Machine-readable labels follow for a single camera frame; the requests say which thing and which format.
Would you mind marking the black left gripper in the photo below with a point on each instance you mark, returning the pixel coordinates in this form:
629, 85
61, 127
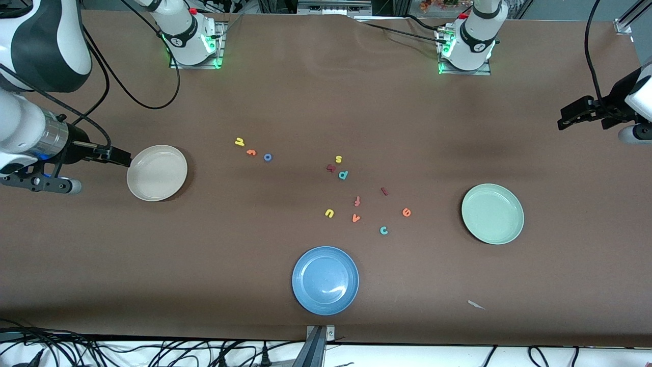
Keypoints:
607, 113

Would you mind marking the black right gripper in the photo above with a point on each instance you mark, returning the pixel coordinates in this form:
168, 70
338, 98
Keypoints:
76, 142

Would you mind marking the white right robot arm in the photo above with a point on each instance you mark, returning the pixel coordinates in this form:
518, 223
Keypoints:
46, 46

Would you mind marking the beige round plate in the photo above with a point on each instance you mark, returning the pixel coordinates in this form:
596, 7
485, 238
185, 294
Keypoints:
157, 173

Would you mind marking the yellow foam letter u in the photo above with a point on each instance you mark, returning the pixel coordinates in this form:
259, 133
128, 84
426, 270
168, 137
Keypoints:
329, 215
239, 142

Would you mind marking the green round plate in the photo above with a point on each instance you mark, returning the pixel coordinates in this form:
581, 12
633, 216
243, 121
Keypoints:
492, 214

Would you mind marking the brown table cover sheet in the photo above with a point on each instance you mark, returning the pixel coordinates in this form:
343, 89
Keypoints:
326, 102

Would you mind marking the white paper scrap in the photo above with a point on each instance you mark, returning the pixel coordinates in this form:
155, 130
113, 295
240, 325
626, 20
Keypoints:
476, 305

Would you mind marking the blue round plate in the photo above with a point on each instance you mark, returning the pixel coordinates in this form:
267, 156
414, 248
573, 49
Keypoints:
325, 281

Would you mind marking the grey metal equipment panel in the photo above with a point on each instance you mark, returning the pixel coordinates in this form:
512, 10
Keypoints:
333, 7

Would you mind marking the aluminium frame profile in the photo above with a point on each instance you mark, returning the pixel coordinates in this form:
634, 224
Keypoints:
624, 24

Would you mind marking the metal camera mounting post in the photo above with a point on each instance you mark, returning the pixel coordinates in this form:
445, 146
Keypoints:
313, 351

